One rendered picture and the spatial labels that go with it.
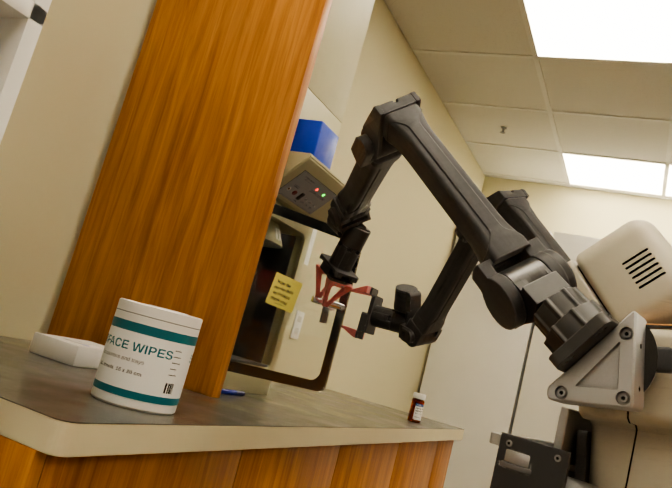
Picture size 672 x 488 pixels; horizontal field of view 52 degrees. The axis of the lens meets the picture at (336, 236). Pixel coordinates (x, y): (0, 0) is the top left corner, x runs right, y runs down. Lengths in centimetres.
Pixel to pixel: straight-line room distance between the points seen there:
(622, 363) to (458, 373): 370
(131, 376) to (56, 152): 81
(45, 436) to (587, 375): 63
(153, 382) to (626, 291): 68
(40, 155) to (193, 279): 46
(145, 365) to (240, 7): 99
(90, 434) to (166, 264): 75
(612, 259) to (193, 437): 65
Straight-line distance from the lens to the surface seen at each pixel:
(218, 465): 120
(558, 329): 89
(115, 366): 105
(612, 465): 104
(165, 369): 104
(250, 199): 150
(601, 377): 88
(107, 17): 183
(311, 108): 178
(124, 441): 94
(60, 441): 86
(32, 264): 173
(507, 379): 448
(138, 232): 165
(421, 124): 109
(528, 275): 94
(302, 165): 157
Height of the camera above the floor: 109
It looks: 9 degrees up
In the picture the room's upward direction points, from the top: 15 degrees clockwise
